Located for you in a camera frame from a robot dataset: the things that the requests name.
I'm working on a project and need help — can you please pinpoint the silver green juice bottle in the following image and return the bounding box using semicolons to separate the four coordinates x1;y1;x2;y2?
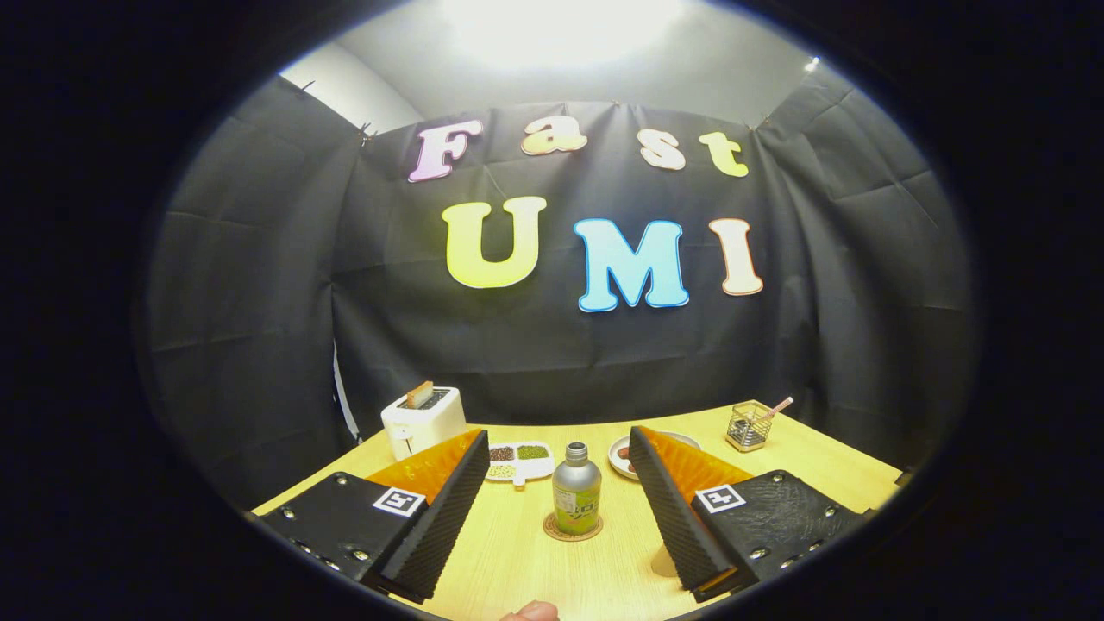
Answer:
552;442;603;536

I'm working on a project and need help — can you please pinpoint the white round plate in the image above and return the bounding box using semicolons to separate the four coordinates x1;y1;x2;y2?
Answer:
608;431;704;480

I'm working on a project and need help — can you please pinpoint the wooden table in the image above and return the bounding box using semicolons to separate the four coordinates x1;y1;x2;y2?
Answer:
250;399;906;621

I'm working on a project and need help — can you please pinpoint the wire utensil holder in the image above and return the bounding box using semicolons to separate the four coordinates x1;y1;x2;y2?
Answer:
725;400;775;454

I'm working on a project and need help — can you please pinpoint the round cork coaster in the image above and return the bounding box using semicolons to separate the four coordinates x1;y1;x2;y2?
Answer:
543;512;605;543

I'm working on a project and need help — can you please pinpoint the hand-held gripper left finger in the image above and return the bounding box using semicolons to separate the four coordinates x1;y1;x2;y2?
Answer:
255;429;491;605

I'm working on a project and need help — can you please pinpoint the white toaster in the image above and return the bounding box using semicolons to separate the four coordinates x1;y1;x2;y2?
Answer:
380;386;467;462

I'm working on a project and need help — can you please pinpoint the white divided dish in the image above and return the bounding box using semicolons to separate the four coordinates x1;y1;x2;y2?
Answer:
485;441;556;488

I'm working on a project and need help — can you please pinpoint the black backdrop cloth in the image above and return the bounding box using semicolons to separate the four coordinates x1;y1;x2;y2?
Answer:
142;65;980;510

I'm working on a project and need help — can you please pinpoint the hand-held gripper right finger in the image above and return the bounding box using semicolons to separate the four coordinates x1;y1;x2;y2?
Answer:
627;425;872;605

